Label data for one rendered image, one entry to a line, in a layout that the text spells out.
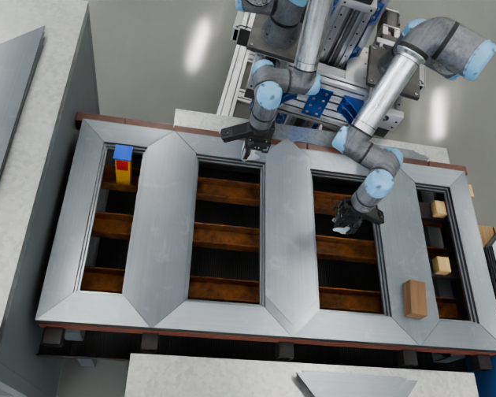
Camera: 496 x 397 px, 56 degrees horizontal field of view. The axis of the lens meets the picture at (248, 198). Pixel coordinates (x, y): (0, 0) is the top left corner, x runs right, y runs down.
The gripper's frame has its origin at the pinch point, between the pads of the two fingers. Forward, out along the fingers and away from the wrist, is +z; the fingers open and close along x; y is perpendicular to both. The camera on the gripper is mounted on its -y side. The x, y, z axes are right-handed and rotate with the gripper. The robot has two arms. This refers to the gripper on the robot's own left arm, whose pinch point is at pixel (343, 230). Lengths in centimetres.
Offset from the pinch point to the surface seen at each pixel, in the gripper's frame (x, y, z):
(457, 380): 46, -45, 16
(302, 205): -11.3, 12.8, 5.8
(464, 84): -180, -148, 91
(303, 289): 21.0, 13.8, 5.7
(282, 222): -3.2, 20.8, 5.8
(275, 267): 14.1, 23.3, 5.7
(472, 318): 26, -50, 8
